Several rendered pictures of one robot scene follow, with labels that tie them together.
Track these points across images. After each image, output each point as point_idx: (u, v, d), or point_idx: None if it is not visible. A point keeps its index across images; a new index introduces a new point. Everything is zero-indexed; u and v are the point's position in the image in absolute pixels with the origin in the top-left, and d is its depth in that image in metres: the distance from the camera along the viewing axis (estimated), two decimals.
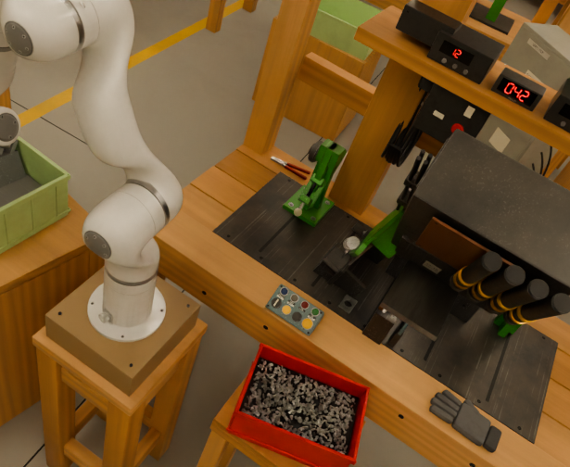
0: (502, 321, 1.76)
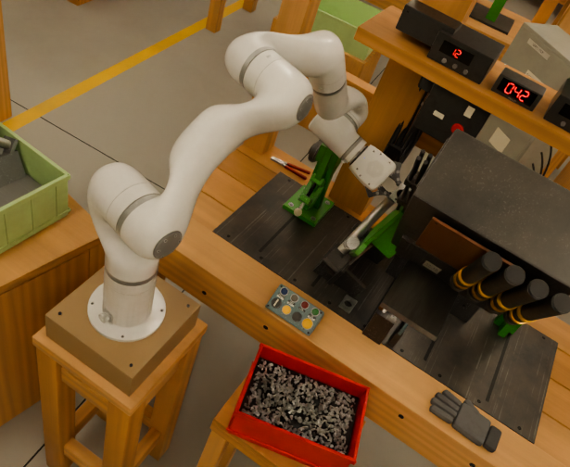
0: (502, 321, 1.76)
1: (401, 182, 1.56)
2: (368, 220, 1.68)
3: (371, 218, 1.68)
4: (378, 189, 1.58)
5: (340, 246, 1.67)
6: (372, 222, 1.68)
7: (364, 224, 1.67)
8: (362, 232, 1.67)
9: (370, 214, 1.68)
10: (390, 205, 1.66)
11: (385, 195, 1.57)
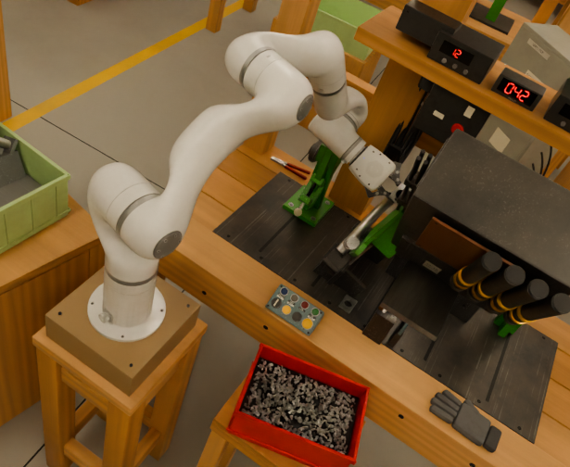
0: (502, 321, 1.76)
1: (401, 182, 1.56)
2: (367, 220, 1.68)
3: (370, 217, 1.68)
4: (378, 189, 1.58)
5: (339, 246, 1.67)
6: (371, 221, 1.68)
7: (363, 224, 1.67)
8: (361, 232, 1.67)
9: (369, 214, 1.68)
10: (389, 205, 1.66)
11: (385, 195, 1.57)
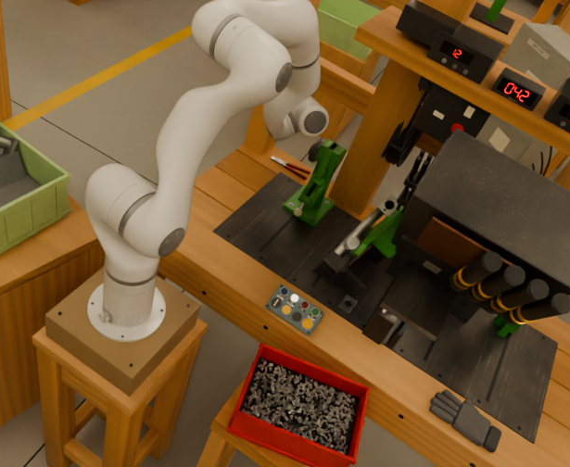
0: (502, 321, 1.76)
1: None
2: (357, 231, 1.69)
3: (360, 228, 1.69)
4: None
5: None
6: (361, 233, 1.69)
7: (353, 234, 1.68)
8: None
9: (359, 225, 1.69)
10: (379, 216, 1.67)
11: None
